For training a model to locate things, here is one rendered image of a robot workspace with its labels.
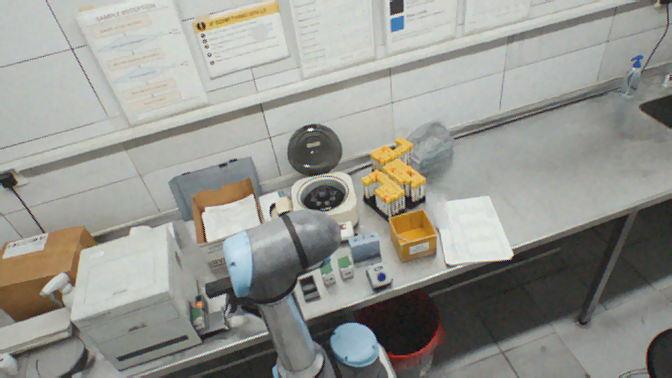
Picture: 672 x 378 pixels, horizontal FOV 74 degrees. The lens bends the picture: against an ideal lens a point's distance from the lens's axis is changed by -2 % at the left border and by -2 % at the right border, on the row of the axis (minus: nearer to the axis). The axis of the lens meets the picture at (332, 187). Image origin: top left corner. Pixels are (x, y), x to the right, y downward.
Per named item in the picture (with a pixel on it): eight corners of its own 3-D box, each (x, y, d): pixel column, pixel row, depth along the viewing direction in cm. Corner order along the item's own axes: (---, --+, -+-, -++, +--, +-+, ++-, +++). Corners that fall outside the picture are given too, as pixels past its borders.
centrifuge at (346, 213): (301, 252, 169) (295, 229, 161) (295, 199, 192) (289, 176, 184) (364, 239, 170) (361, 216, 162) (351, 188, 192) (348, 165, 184)
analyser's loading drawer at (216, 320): (165, 349, 144) (159, 341, 141) (165, 331, 149) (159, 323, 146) (228, 328, 147) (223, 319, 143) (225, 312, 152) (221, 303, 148)
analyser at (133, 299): (117, 372, 143) (67, 320, 123) (121, 303, 163) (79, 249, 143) (212, 341, 147) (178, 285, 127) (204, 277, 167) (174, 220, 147)
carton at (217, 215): (209, 272, 168) (195, 245, 158) (202, 220, 189) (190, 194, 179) (273, 251, 172) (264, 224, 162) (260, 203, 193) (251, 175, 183)
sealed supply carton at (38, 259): (12, 321, 163) (-22, 290, 151) (31, 271, 181) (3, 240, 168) (95, 301, 165) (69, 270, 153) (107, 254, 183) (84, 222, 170)
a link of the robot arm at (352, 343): (389, 374, 118) (386, 347, 109) (342, 398, 115) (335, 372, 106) (368, 337, 127) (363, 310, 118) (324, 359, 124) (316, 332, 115)
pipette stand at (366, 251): (354, 268, 161) (351, 249, 154) (350, 253, 166) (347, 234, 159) (382, 261, 161) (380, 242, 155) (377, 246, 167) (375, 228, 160)
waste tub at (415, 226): (401, 263, 159) (400, 245, 153) (389, 236, 169) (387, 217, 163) (437, 253, 160) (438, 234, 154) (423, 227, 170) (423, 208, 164)
